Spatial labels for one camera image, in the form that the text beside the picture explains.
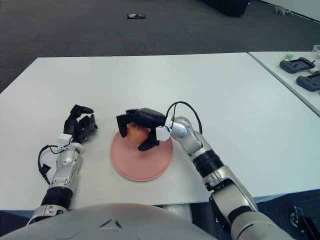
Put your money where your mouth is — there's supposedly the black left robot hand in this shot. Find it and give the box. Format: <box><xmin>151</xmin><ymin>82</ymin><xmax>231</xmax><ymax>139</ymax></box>
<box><xmin>62</xmin><ymin>104</ymin><xmax>99</xmax><ymax>144</ymax></box>

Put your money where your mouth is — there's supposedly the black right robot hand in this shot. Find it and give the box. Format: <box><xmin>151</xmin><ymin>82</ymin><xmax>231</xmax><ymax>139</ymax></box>
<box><xmin>115</xmin><ymin>107</ymin><xmax>167</xmax><ymax>152</ymax></box>

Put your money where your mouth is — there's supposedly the red yellow apple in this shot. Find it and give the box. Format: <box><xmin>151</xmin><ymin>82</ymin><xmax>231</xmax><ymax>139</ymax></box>
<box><xmin>126</xmin><ymin>123</ymin><xmax>150</xmax><ymax>145</ymax></box>

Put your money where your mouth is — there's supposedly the pink round plate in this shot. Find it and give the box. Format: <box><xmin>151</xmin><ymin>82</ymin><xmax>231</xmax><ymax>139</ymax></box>
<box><xmin>110</xmin><ymin>129</ymin><xmax>175</xmax><ymax>182</ymax></box>

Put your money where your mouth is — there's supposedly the dark flat object on floor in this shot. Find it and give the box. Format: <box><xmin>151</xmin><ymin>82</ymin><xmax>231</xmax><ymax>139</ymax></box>
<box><xmin>126</xmin><ymin>12</ymin><xmax>146</xmax><ymax>20</ymax></box>

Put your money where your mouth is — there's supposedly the grey robot torso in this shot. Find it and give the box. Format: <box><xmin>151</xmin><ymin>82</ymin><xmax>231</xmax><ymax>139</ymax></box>
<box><xmin>0</xmin><ymin>202</ymin><xmax>221</xmax><ymax>240</ymax></box>

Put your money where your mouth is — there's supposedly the black cabinet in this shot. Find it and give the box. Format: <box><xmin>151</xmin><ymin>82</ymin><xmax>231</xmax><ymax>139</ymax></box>
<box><xmin>199</xmin><ymin>0</ymin><xmax>251</xmax><ymax>18</ymax></box>

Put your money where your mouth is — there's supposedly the white office table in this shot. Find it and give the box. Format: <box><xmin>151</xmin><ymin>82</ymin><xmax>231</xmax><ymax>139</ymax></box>
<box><xmin>247</xmin><ymin>51</ymin><xmax>320</xmax><ymax>117</ymax></box>

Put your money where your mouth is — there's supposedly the dark grey handheld controller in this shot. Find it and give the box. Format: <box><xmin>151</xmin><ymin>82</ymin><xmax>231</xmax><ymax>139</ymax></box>
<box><xmin>279</xmin><ymin>56</ymin><xmax>316</xmax><ymax>74</ymax></box>
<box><xmin>296</xmin><ymin>72</ymin><xmax>320</xmax><ymax>93</ymax></box>

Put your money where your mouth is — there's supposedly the small grey robot toy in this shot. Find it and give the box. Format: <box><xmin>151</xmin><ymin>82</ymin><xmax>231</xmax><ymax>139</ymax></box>
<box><xmin>272</xmin><ymin>4</ymin><xmax>293</xmax><ymax>16</ymax></box>

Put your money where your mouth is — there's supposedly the black chair base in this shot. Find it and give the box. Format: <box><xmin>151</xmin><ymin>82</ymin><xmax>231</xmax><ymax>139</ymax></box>
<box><xmin>289</xmin><ymin>205</ymin><xmax>320</xmax><ymax>240</ymax></box>

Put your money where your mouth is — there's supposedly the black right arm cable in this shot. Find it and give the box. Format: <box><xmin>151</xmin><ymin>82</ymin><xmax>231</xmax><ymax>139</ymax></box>
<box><xmin>166</xmin><ymin>101</ymin><xmax>203</xmax><ymax>135</ymax></box>

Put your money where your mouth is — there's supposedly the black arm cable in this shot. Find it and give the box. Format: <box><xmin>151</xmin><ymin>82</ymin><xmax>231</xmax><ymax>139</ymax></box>
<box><xmin>37</xmin><ymin>144</ymin><xmax>66</xmax><ymax>186</ymax></box>
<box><xmin>166</xmin><ymin>101</ymin><xmax>203</xmax><ymax>135</ymax></box>

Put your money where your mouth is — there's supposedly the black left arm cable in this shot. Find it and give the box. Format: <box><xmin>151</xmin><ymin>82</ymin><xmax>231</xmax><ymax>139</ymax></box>
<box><xmin>37</xmin><ymin>144</ymin><xmax>66</xmax><ymax>186</ymax></box>

